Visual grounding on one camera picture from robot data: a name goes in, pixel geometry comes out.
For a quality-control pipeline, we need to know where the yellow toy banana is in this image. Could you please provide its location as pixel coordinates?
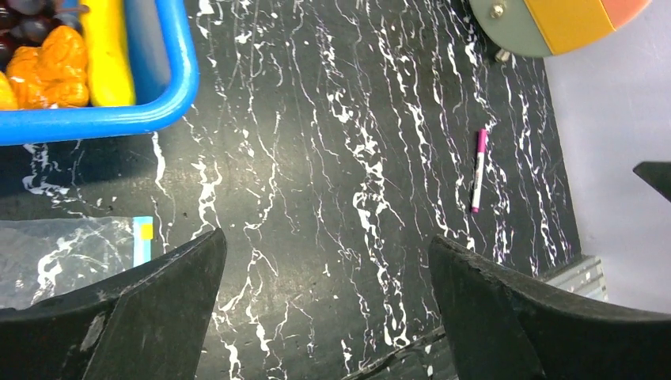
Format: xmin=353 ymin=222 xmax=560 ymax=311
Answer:
xmin=80 ymin=0 xmax=136 ymax=107

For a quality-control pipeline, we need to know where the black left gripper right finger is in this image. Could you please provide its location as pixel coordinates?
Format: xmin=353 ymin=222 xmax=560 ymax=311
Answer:
xmin=428 ymin=236 xmax=670 ymax=379

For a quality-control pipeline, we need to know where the dark purple grape bunch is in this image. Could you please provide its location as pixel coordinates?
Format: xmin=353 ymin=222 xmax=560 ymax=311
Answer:
xmin=1 ymin=0 xmax=89 ymax=72

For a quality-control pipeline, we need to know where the cylindrical drawer box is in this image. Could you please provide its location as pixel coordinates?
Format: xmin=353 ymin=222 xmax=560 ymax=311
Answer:
xmin=468 ymin=0 xmax=650 ymax=62

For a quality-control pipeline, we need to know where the orange toy fruit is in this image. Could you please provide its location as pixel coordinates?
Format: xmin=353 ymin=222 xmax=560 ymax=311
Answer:
xmin=5 ymin=25 xmax=90 ymax=110

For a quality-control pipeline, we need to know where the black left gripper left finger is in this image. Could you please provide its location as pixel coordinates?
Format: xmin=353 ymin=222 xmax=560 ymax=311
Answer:
xmin=1 ymin=229 xmax=227 ymax=379

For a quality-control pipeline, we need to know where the blue plastic bin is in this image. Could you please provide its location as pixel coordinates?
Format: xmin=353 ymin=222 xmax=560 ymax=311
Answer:
xmin=1 ymin=1 xmax=199 ymax=146

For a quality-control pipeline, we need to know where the aluminium table rail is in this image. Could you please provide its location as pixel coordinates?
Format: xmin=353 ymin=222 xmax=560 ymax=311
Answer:
xmin=544 ymin=256 xmax=608 ymax=302

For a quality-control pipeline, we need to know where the pink white marker pen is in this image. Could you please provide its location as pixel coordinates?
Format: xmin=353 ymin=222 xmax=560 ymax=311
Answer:
xmin=471 ymin=128 xmax=488 ymax=213

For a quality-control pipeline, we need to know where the clear zip top bag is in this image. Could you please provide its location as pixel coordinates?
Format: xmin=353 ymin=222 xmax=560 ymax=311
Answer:
xmin=1 ymin=216 xmax=154 ymax=309

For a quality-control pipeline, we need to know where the black right robot gripper tip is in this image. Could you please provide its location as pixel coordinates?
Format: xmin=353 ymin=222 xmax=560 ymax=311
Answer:
xmin=633 ymin=161 xmax=671 ymax=202

